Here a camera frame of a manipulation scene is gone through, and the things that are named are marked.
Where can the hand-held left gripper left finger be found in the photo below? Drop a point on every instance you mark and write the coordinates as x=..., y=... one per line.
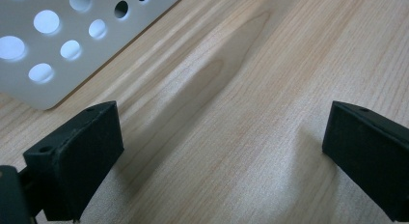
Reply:
x=80, y=159

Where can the white perforated basket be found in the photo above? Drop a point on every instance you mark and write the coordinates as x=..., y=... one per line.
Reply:
x=80, y=55

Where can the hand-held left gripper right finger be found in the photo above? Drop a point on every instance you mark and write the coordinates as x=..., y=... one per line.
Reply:
x=369, y=156

